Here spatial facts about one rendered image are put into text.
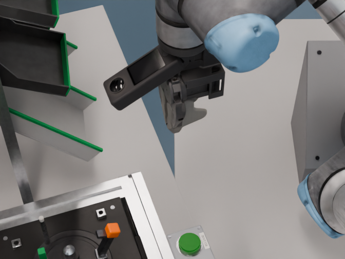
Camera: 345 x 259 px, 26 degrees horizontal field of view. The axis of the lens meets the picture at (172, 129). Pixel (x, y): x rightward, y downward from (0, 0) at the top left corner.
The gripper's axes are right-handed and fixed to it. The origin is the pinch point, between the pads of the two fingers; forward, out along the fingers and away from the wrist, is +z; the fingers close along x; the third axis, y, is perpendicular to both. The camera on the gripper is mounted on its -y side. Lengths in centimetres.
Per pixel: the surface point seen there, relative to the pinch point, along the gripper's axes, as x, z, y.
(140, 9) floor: 155, 123, 39
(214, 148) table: 19.1, 37.3, 16.4
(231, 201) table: 5.5, 37.3, 15.0
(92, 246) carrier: -2.9, 24.2, -15.3
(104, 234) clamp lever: -5.3, 17.0, -13.2
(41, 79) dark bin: 18.3, 2.4, -16.6
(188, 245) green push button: -7.1, 26.0, 1.1
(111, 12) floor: 157, 123, 27
